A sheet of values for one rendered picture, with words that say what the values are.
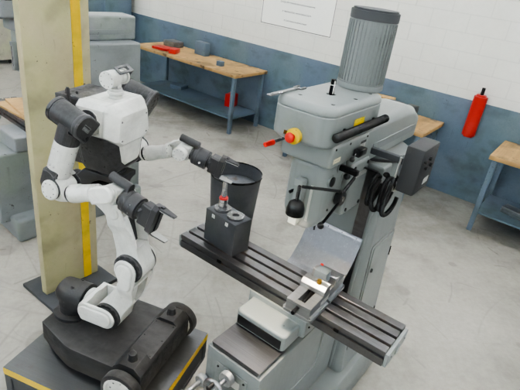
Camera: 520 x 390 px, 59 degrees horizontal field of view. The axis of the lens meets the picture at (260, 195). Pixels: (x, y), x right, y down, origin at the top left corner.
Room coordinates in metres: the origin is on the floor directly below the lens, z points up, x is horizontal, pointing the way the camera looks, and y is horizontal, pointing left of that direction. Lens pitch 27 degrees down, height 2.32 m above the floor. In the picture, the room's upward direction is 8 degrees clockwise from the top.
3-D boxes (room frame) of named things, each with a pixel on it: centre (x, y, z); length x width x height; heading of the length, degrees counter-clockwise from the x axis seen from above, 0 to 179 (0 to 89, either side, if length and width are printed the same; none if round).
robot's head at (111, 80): (1.76, 0.62, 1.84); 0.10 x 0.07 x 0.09; 163
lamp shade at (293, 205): (1.59, -0.14, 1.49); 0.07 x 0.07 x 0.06
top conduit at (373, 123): (1.78, -0.36, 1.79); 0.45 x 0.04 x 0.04; 146
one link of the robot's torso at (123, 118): (1.78, 0.68, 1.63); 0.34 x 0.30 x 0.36; 163
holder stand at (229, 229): (2.07, 0.14, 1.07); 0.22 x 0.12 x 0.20; 50
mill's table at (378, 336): (1.86, -0.17, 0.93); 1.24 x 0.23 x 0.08; 56
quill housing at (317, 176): (1.83, -0.22, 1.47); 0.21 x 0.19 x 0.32; 56
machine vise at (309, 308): (1.73, -0.32, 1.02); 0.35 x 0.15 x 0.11; 149
